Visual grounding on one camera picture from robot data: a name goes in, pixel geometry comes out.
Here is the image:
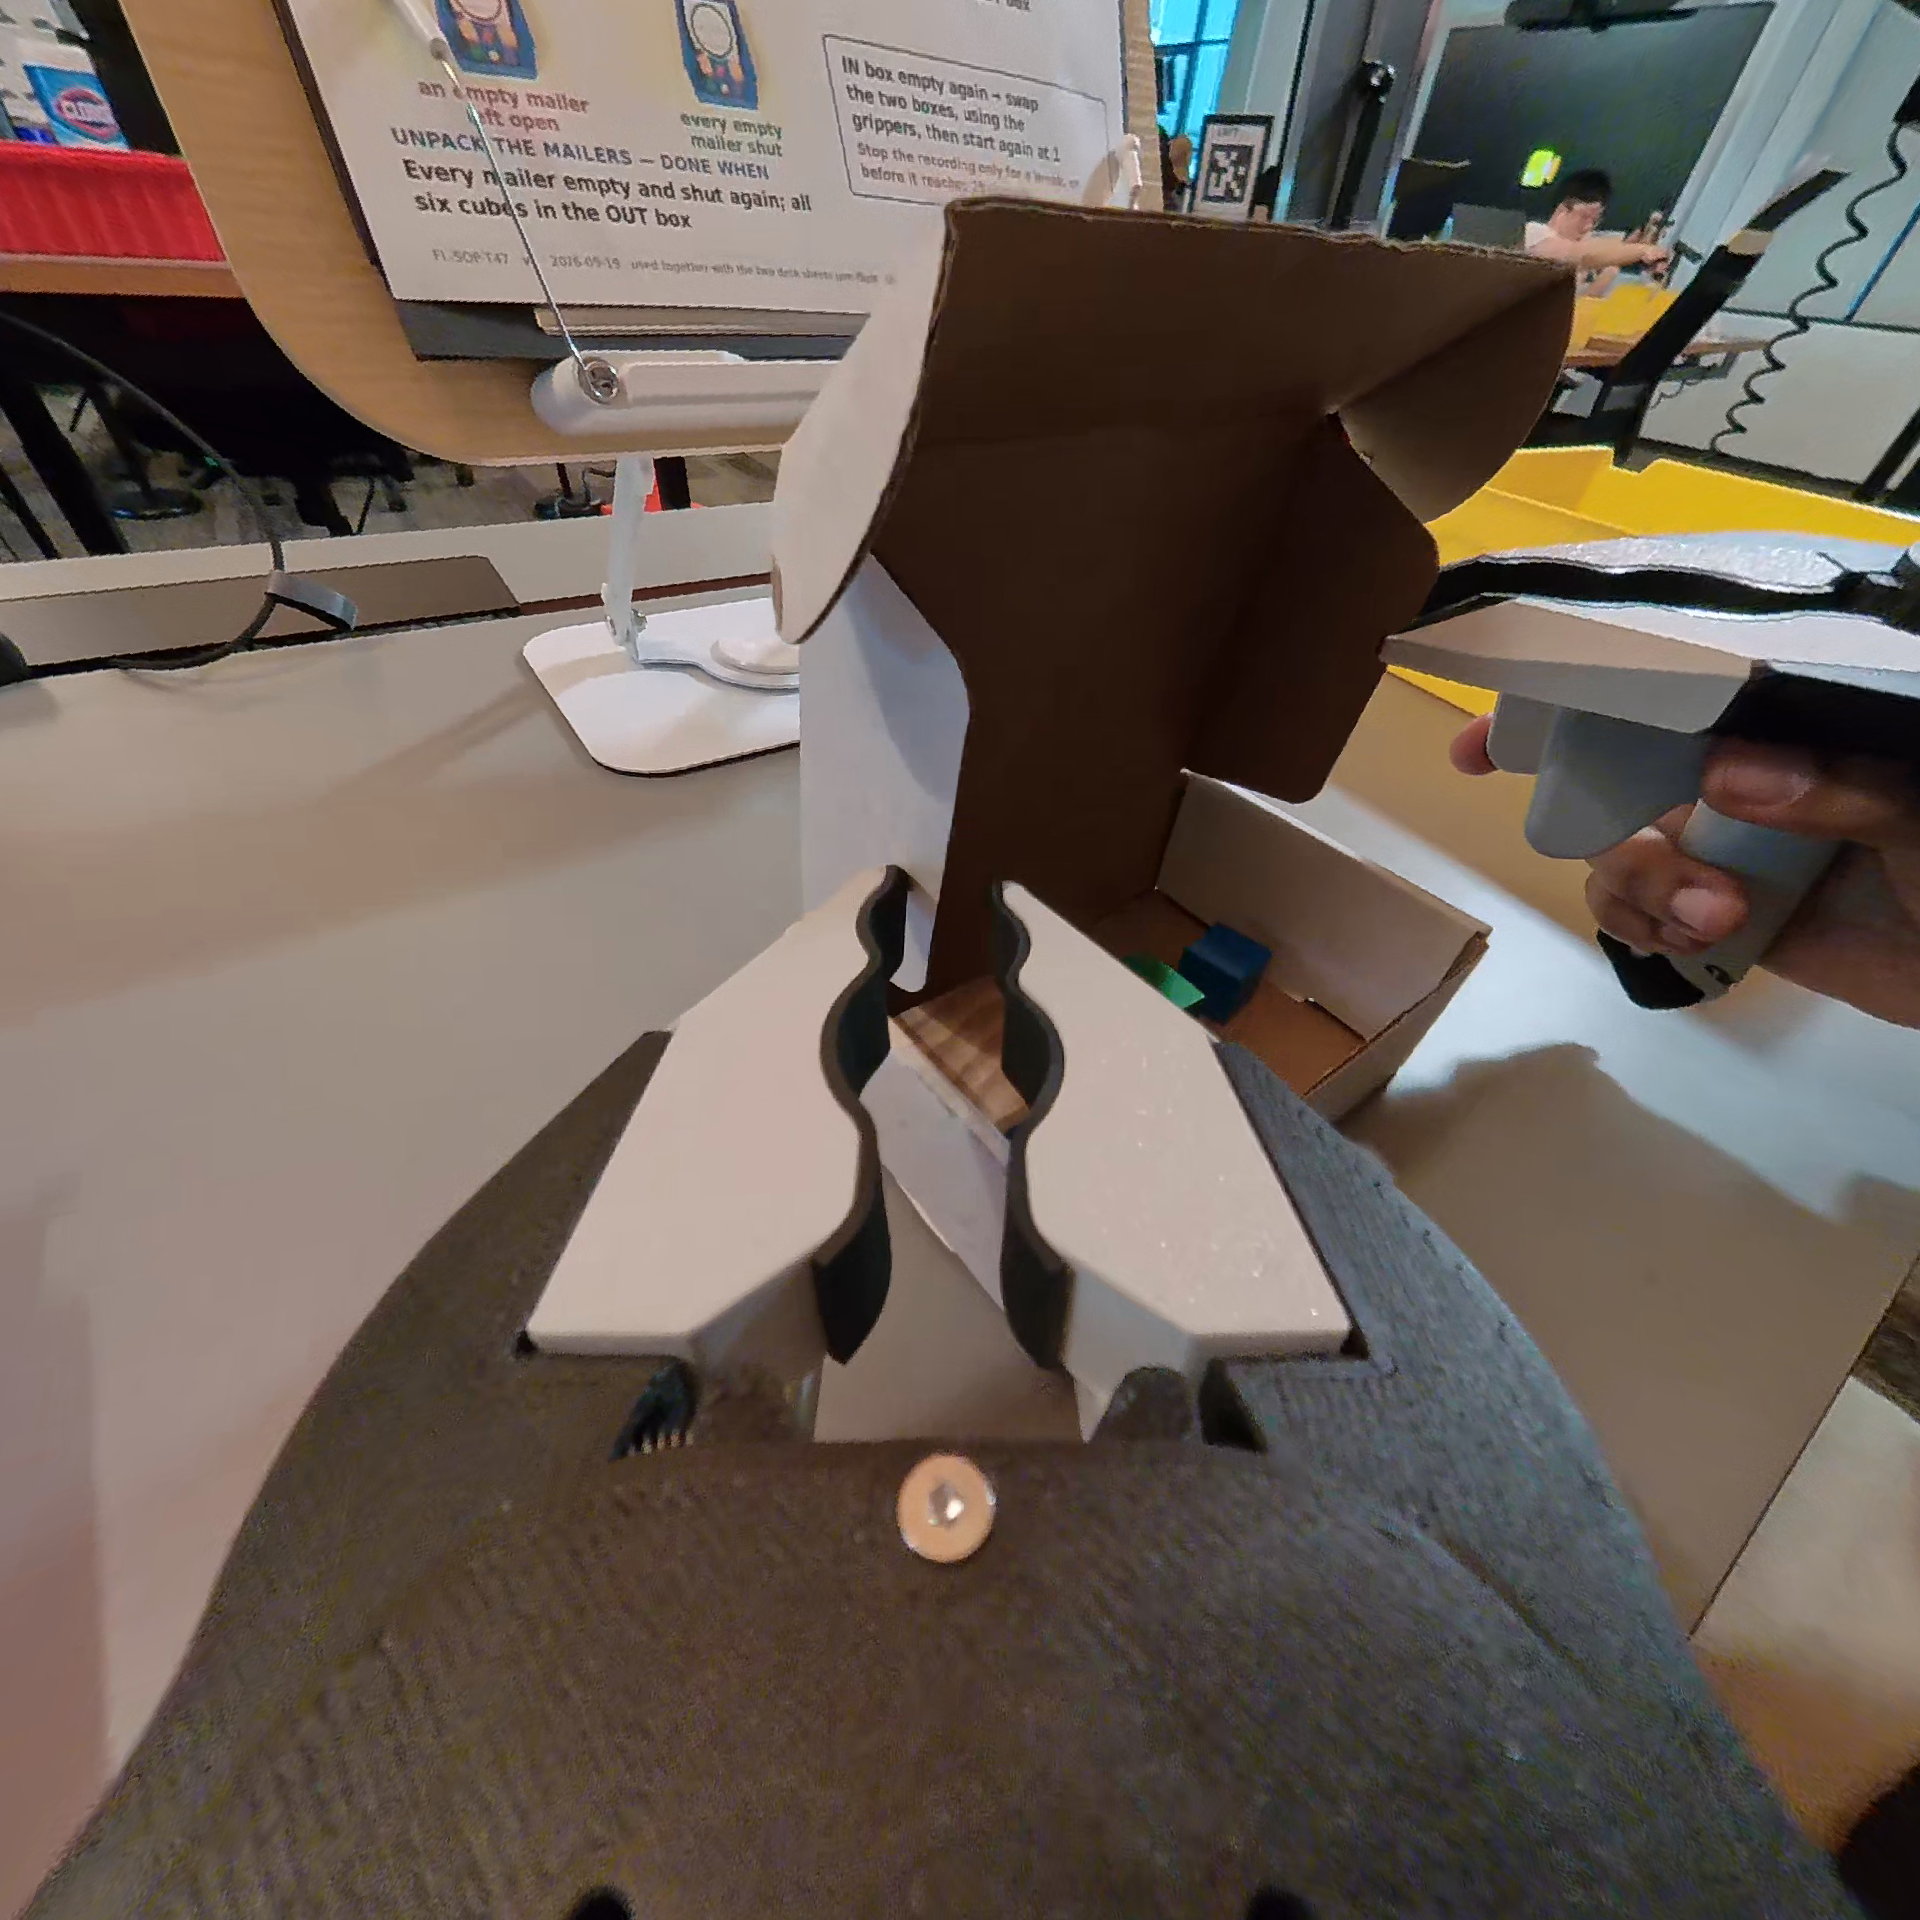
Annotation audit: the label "person's right hand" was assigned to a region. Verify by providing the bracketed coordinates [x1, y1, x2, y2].
[1447, 719, 1920, 1034]

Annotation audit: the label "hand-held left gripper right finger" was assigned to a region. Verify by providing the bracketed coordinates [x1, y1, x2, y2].
[991, 882, 1354, 1434]

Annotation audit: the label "white cardboard mailer box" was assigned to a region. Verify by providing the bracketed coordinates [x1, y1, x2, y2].
[773, 200, 1580, 1443]

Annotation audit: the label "person's beige pants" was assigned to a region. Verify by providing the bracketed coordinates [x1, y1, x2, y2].
[1687, 1371, 1920, 1855]

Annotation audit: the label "black white marker tag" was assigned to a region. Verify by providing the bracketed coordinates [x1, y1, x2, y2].
[1190, 112, 1278, 220]

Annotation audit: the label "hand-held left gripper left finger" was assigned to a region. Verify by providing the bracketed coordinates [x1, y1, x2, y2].
[516, 865, 911, 1370]

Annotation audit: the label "wooden cube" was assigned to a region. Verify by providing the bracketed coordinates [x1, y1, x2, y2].
[892, 979, 1038, 1130]

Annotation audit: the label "red plastic bin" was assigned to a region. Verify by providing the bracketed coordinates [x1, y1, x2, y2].
[0, 142, 242, 266]

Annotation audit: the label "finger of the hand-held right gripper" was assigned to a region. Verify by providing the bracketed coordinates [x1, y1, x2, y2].
[1381, 598, 1920, 742]
[1414, 536, 1920, 618]

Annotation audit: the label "blue cube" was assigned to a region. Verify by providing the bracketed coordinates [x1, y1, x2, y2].
[1177, 921, 1272, 1026]

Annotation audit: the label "yellow plastic bin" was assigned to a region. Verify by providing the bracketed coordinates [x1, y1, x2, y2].
[1388, 441, 1920, 726]

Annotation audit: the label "grey desk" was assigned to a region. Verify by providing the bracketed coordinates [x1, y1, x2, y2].
[0, 503, 1920, 1863]

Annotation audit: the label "printed instruction sheet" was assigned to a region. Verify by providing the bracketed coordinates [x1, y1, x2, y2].
[276, 0, 1128, 320]

